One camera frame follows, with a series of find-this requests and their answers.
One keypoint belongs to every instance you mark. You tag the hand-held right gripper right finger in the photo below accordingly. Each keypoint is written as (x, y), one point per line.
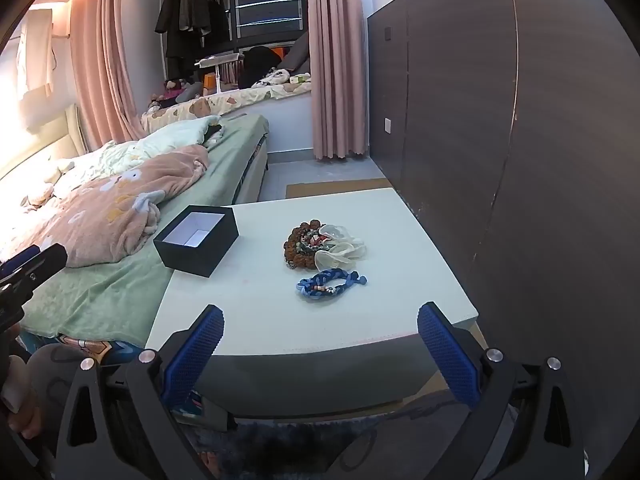
(445, 355)

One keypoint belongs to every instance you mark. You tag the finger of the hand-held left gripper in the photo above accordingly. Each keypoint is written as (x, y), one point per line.
(47, 260)

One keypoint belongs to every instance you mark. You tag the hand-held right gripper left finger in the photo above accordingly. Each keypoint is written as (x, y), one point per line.
(200, 355)

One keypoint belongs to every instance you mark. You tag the black jewelry box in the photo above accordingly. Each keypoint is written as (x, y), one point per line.
(200, 260)

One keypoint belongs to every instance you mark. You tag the cream scrunchie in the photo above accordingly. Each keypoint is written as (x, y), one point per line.
(345, 250)

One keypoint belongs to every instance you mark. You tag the person's left hand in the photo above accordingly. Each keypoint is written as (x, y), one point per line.
(25, 417)

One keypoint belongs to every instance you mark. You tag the pink floral blanket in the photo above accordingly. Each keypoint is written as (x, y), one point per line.
(100, 210)

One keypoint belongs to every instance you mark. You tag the beige headboard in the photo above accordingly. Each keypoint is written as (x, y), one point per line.
(70, 135)

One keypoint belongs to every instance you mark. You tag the dark shaggy rug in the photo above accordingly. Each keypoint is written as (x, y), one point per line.
(300, 440)

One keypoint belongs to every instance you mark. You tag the pale green quilt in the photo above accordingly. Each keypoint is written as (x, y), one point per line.
(165, 140)

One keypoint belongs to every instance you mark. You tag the bed with green sheet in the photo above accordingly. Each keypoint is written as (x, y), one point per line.
(235, 160)

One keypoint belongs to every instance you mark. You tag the flat cardboard sheet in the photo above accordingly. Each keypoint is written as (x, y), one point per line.
(330, 187)

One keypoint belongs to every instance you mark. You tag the pink curtain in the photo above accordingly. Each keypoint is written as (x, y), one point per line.
(105, 60)
(335, 60)

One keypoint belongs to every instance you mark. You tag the white hanging cloth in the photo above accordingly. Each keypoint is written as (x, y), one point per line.
(35, 50)

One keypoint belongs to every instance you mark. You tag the plush toys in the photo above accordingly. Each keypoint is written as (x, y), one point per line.
(175, 92)

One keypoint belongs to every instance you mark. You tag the dark brown wardrobe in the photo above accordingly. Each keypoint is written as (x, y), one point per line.
(500, 135)

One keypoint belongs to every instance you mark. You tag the floral window seat cushion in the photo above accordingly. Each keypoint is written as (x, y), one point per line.
(220, 102)

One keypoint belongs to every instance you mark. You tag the white drying rack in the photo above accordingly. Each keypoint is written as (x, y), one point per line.
(217, 60)

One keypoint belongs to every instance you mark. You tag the hanging dark clothes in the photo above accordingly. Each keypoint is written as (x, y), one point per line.
(185, 10)

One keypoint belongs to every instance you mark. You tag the white wall socket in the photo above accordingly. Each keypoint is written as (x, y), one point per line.
(387, 125)

